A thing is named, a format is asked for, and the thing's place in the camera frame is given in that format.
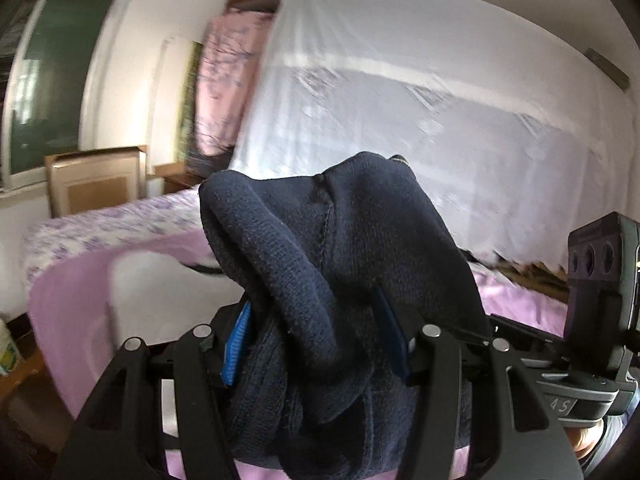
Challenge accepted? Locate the brown framed panel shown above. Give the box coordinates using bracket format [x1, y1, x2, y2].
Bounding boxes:
[44, 145, 149, 219]

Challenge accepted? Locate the pink floral quilt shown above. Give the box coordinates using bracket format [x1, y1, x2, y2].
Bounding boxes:
[192, 10, 275, 160]

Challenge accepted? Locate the navy knitted cardigan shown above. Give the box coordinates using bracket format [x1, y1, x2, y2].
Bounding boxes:
[199, 151, 493, 480]

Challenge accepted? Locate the white plastic bottle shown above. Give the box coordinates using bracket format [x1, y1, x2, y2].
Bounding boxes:
[0, 317, 27, 379]

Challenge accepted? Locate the wooden wall bar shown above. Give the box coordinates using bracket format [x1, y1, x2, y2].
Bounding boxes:
[584, 47, 631, 92]

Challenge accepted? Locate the wooden nightstand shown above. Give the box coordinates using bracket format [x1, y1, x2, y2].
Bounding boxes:
[152, 162, 202, 196]

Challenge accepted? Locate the lilac floral bed sheet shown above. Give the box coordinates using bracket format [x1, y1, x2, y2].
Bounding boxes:
[22, 187, 203, 286]

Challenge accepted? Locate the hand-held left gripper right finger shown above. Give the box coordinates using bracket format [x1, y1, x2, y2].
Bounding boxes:
[372, 287, 584, 480]

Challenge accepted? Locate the white framed window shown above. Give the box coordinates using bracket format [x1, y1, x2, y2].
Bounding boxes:
[0, 0, 137, 192]

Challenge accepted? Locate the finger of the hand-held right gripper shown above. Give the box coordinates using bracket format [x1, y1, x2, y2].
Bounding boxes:
[488, 313, 570, 373]

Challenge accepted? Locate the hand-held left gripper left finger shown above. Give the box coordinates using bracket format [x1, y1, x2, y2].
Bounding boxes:
[52, 302, 252, 480]

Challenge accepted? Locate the large white lace cloth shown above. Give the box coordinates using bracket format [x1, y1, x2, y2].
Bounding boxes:
[227, 0, 632, 273]

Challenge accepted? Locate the green patterned panel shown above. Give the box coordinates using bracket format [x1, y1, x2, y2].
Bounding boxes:
[176, 41, 205, 173]

